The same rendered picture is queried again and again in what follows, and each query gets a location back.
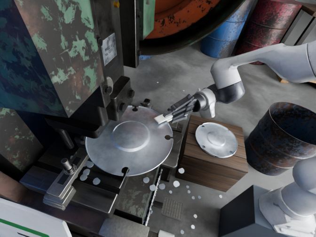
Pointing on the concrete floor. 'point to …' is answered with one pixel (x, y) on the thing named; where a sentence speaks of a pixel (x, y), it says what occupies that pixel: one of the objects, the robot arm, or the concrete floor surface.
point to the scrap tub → (281, 138)
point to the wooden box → (217, 177)
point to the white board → (29, 222)
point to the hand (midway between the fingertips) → (163, 119)
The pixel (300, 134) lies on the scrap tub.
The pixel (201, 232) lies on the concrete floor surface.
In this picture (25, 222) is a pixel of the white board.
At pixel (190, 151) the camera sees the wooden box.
